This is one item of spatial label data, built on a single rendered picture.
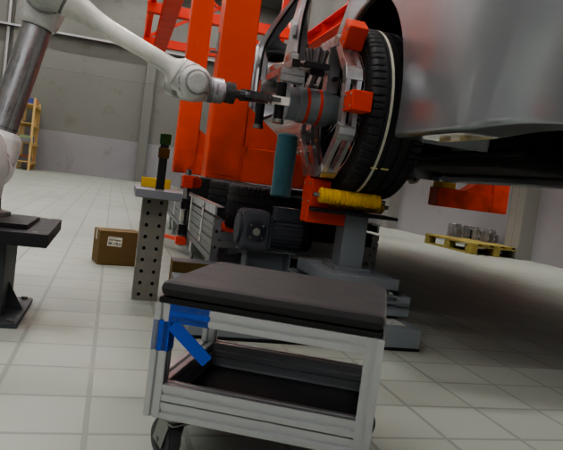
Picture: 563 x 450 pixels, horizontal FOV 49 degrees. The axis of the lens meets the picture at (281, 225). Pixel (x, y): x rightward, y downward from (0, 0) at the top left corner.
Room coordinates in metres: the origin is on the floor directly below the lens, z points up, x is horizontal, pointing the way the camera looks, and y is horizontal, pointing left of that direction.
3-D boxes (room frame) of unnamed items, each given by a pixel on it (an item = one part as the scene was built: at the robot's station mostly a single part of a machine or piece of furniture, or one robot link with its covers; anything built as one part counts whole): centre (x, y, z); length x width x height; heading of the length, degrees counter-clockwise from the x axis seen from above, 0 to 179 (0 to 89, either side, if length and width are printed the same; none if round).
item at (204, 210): (4.10, 0.60, 0.28); 2.47 x 0.09 x 0.22; 15
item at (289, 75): (2.25, 0.03, 0.93); 0.09 x 0.05 x 0.05; 105
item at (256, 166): (2.97, -0.01, 0.69); 0.52 x 0.17 x 0.35; 105
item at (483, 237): (7.84, -2.44, 0.15); 1.10 x 0.77 x 0.31; 14
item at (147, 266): (2.48, 0.52, 0.21); 0.10 x 0.10 x 0.42; 15
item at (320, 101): (2.45, -0.05, 0.85); 0.21 x 0.14 x 0.14; 105
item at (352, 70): (2.47, -0.12, 0.85); 0.54 x 0.07 x 0.54; 15
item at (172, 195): (2.45, 0.51, 0.44); 0.43 x 0.17 x 0.03; 15
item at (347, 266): (2.51, -0.29, 0.32); 0.40 x 0.30 x 0.28; 15
